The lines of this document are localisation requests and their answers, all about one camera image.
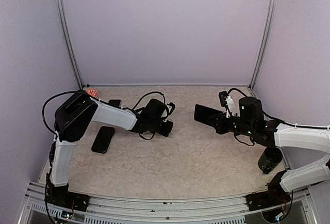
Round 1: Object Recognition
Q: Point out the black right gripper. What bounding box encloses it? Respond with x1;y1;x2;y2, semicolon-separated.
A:
208;111;255;136

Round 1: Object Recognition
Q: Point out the silver-edged phone black screen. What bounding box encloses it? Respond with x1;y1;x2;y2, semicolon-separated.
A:
194;104;223;127

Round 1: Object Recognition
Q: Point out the small silver-edged phone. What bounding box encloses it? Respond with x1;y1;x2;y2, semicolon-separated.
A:
91;126;116;154

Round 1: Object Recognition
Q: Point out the large black teal-edged phone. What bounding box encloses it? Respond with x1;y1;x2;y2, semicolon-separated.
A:
108;99;121;107

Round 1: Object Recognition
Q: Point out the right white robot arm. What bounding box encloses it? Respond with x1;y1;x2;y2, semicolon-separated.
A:
206;97;329;205

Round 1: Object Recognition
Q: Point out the dark green cup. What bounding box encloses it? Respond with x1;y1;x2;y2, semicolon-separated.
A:
258;148;283;174

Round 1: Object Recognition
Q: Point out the red patterned bowl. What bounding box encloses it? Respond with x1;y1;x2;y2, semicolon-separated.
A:
85;88;98;98

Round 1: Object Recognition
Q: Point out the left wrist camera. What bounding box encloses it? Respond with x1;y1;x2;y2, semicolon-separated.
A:
165;102;175;116

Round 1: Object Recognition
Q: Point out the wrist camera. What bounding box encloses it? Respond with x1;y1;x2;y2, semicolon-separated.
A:
165;102;175;116
219;91;235;118

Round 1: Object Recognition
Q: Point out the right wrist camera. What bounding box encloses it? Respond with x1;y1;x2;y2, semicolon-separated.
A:
219;91;235;118

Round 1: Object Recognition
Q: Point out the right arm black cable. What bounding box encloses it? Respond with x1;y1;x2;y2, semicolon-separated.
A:
226;87;250;98

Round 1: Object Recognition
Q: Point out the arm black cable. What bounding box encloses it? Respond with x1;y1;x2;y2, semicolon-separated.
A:
226;87;250;98
42;91;166;137

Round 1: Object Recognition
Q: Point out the aluminium table edge rail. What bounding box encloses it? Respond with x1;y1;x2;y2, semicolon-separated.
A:
18;182;317;223

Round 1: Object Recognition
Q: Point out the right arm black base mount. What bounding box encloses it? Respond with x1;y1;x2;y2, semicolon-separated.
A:
245;170;292;211

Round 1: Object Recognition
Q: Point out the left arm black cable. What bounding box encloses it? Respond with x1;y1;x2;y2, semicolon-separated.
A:
42;91;166;137

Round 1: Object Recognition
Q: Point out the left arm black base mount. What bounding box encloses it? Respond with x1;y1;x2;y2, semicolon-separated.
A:
45;181;90;212

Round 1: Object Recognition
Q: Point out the right aluminium frame post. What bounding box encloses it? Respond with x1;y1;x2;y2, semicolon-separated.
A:
249;0;277;91

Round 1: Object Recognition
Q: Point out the aluminium frame post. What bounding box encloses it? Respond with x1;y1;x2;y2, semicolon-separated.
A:
55;0;84;89
249;0;277;91

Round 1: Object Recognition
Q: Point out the left aluminium frame post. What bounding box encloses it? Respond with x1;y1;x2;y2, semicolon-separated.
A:
55;0;84;89

